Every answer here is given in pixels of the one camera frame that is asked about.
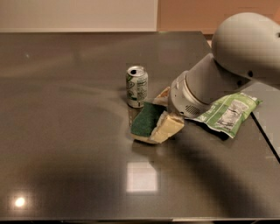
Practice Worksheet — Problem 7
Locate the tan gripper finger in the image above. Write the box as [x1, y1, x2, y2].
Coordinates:
[150, 111, 185, 144]
[152, 87, 170, 107]

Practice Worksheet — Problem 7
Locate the green yellow sponge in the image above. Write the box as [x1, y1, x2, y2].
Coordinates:
[130, 102, 166, 144]

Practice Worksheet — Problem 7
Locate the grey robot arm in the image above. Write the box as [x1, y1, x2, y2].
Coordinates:
[153, 12, 280, 118]

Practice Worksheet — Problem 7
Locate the green white 7up can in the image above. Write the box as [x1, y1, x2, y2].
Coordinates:
[126, 66, 148, 109]

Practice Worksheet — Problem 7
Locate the green white snack bag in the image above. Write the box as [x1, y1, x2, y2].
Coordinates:
[194, 93, 262, 138]

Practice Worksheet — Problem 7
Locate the grey side table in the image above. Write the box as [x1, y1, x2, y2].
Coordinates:
[243, 83, 280, 161]

